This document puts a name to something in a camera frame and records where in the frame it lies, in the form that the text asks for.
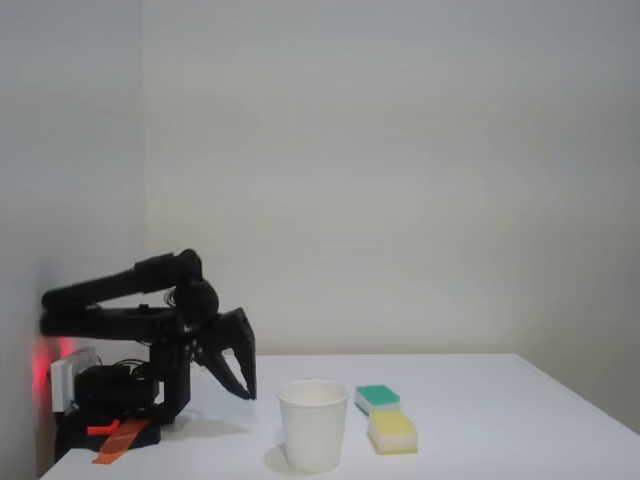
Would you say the yellow and white sponge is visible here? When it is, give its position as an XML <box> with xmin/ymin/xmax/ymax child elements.
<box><xmin>367</xmin><ymin>409</ymin><xmax>419</xmax><ymax>455</ymax></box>

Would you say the white electrical box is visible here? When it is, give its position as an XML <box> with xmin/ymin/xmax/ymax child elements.
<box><xmin>49</xmin><ymin>345</ymin><xmax>99</xmax><ymax>414</ymax></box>

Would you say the black cable bundle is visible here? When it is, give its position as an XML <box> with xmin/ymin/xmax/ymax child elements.
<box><xmin>112</xmin><ymin>355</ymin><xmax>152</xmax><ymax>377</ymax></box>

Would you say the orange table clamp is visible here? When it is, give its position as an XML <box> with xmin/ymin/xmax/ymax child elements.
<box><xmin>86</xmin><ymin>417</ymin><xmax>152</xmax><ymax>467</ymax></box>

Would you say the white paper cup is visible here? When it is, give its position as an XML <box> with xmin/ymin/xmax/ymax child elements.
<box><xmin>276</xmin><ymin>379</ymin><xmax>350</xmax><ymax>475</ymax></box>

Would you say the green and white sponge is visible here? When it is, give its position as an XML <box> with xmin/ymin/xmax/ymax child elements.
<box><xmin>354</xmin><ymin>383</ymin><xmax>401</xmax><ymax>417</ymax></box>

